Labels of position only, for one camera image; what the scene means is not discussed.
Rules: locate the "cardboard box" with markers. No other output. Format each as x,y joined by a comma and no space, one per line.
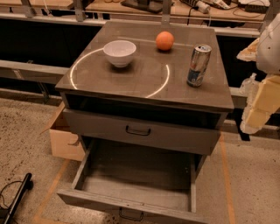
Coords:
64,144

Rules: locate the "black drawer handle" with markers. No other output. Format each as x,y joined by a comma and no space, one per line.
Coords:
130,215
138,132

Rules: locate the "grey open lower drawer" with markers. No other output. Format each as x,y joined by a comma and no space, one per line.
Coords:
158,182

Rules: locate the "black drawer handle lower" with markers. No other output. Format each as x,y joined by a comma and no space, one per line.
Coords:
130,215

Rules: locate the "black drawer handle upper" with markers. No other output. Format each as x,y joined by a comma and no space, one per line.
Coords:
138,132

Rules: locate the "black floor stand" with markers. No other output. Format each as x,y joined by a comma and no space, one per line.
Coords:
6,214

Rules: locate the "white ceramic bowl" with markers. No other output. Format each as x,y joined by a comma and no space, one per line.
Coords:
119,53

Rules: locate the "grey drawer cabinet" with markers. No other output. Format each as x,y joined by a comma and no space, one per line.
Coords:
152,87

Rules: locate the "clear plastic bottle left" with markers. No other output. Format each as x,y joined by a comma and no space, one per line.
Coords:
247,84

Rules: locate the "white power adapter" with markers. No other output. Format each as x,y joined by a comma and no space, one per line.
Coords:
202,7

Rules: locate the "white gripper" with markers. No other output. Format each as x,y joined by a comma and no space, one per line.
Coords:
269,51

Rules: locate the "silver blue redbull can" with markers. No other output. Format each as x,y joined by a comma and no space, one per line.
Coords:
198,64

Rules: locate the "orange fruit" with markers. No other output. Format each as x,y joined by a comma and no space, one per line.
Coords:
164,41

